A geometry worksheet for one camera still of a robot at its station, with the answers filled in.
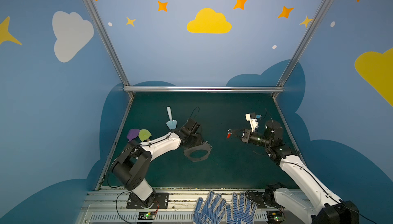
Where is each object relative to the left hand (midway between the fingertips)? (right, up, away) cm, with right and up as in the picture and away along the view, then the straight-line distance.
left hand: (203, 141), depth 88 cm
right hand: (+14, +8, -13) cm, 21 cm away
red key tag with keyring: (+12, +6, -12) cm, 18 cm away
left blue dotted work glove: (+3, -30, -16) cm, 34 cm away
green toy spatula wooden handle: (-38, +2, +10) cm, 40 cm away
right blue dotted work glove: (+18, -31, -17) cm, 40 cm away
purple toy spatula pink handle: (-46, +3, +10) cm, 47 cm away
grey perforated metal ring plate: (+1, -5, +7) cm, 8 cm away
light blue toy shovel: (-21, +9, +16) cm, 28 cm away
